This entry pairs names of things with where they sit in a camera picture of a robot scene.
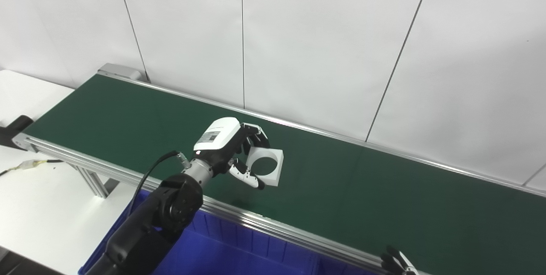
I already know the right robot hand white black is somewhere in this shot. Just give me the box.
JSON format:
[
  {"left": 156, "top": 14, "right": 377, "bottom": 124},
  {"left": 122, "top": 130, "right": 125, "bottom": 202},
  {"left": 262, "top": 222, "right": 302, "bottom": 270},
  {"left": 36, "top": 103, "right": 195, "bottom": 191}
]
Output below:
[{"left": 381, "top": 246, "right": 421, "bottom": 275}]

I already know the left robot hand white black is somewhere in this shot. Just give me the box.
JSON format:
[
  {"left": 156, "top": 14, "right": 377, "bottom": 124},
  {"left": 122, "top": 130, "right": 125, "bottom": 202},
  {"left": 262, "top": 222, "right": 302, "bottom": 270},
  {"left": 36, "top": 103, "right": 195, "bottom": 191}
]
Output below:
[{"left": 193, "top": 117, "right": 271, "bottom": 190}]

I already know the white square part round hole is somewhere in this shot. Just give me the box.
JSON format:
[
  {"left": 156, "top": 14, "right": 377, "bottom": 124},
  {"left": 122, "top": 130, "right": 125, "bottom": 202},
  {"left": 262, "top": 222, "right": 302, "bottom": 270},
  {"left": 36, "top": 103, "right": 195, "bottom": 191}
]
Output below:
[{"left": 245, "top": 146, "right": 284, "bottom": 187}]

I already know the aluminium conveyor leg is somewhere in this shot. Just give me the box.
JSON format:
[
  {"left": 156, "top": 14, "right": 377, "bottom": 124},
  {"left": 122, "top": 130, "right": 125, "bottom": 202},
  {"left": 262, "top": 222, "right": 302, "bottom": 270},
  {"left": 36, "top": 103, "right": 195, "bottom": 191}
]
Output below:
[{"left": 70, "top": 164, "right": 121, "bottom": 199}]

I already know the black conveyor motor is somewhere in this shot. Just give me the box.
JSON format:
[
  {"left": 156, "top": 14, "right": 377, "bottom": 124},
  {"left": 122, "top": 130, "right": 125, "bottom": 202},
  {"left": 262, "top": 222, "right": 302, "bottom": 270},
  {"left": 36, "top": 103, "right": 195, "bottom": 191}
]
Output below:
[{"left": 0, "top": 115, "right": 34, "bottom": 151}]

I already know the green conveyor belt aluminium frame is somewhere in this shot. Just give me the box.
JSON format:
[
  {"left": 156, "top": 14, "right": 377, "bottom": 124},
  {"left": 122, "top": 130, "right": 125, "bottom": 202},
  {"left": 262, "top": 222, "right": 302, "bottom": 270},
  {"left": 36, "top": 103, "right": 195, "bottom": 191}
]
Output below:
[{"left": 12, "top": 63, "right": 546, "bottom": 275}]

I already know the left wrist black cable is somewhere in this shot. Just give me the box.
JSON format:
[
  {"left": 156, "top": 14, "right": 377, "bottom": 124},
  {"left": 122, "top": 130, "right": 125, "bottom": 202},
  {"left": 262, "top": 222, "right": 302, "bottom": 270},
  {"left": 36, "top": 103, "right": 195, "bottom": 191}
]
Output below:
[{"left": 128, "top": 151, "right": 191, "bottom": 216}]

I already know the yellow connector cable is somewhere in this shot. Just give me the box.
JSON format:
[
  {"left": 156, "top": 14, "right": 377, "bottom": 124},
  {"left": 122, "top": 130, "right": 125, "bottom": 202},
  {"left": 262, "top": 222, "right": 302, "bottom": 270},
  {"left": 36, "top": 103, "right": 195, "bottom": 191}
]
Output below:
[{"left": 0, "top": 159, "right": 64, "bottom": 177}]

